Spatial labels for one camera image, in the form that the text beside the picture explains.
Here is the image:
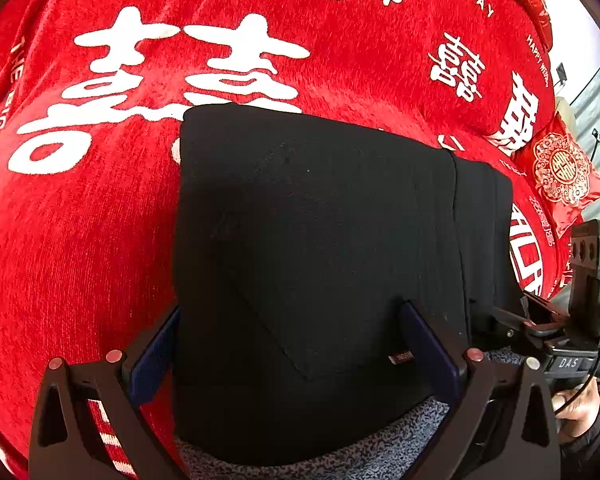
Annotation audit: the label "person's right forearm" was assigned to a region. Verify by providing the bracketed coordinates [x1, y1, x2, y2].
[559, 367, 600, 480]

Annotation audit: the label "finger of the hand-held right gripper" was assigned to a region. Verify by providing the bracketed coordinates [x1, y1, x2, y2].
[521, 292, 572, 328]
[471, 301, 548, 347]

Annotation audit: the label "red cushion with gold pattern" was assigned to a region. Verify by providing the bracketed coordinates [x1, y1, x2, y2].
[513, 111, 600, 239]

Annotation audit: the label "red printed blanket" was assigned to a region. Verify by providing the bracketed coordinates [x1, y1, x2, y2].
[0, 0, 600, 480]

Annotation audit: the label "black pants with grey lining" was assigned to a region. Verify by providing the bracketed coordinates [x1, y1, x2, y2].
[172, 102, 527, 480]

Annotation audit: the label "person's right hand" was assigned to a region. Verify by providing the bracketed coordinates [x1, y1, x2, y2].
[551, 379, 600, 435]

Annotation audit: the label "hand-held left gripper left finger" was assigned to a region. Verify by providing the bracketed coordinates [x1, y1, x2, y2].
[28, 304, 187, 480]

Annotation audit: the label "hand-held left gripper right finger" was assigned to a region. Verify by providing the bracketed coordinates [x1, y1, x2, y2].
[399, 300, 562, 480]

